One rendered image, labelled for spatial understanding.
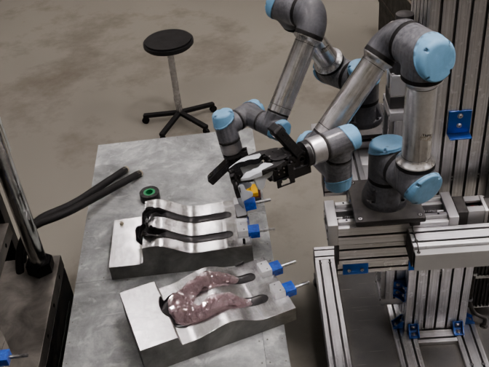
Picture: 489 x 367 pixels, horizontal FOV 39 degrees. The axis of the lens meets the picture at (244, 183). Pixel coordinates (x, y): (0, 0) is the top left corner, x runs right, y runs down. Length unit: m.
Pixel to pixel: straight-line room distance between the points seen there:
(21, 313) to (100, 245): 0.38
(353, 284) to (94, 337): 1.33
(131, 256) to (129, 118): 2.57
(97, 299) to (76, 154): 2.35
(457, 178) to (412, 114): 0.58
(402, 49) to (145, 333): 1.10
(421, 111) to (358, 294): 1.37
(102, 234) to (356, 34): 3.59
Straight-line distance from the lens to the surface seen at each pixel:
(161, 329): 2.16
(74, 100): 5.33
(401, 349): 2.96
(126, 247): 2.53
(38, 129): 5.08
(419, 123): 2.00
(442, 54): 1.90
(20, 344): 2.44
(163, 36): 4.57
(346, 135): 1.88
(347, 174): 1.94
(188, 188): 2.84
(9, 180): 2.39
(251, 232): 2.44
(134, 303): 2.26
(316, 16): 2.31
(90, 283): 2.53
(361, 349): 2.97
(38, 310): 2.52
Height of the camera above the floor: 2.50
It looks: 37 degrees down
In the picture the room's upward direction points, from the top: 6 degrees counter-clockwise
